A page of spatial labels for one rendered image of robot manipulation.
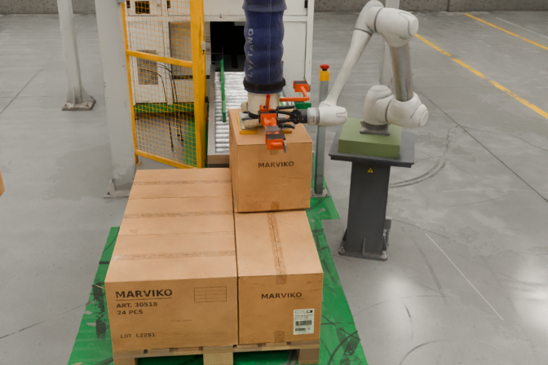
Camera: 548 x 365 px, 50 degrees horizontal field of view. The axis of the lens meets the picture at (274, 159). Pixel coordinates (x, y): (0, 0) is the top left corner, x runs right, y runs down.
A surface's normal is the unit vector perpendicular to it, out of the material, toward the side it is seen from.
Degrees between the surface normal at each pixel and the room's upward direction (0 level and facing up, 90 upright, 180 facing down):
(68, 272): 0
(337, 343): 0
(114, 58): 90
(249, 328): 90
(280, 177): 90
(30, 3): 90
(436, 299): 0
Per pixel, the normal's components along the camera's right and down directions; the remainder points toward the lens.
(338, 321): 0.01, -0.91
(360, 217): -0.22, 0.40
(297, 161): 0.15, 0.40
